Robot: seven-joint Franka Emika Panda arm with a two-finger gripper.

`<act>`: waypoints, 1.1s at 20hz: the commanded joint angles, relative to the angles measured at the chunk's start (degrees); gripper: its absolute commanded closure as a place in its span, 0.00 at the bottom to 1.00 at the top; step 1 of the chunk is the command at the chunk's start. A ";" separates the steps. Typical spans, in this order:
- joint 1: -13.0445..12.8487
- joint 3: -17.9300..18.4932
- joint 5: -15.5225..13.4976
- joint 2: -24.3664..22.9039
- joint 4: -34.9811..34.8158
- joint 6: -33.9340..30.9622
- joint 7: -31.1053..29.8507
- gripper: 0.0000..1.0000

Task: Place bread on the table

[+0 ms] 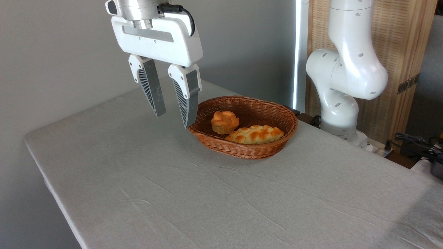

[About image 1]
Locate brown woven wicker basket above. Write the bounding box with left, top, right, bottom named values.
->
left=188, top=96, right=299, bottom=160

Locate dark metal screen hinge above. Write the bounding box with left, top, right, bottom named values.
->
left=397, top=73, right=421, bottom=95

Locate white power strip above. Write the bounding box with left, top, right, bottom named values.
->
left=365, top=139, right=396, bottom=159

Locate grey tablecloth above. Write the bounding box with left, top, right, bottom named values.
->
left=23, top=77, right=443, bottom=249

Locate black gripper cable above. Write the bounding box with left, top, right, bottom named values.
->
left=158, top=3, right=196, bottom=37

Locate round flower-shaped bread roll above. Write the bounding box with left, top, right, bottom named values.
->
left=211, top=111, right=240, bottom=135

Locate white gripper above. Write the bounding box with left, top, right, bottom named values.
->
left=111, top=15, right=204, bottom=129

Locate long braided bread loaf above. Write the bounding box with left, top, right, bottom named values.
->
left=225, top=125, right=285, bottom=145

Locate white vertical light pole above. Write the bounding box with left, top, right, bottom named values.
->
left=292, top=0, right=310, bottom=113

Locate black cable bundle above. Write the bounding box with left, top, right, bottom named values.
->
left=394, top=132, right=443, bottom=162

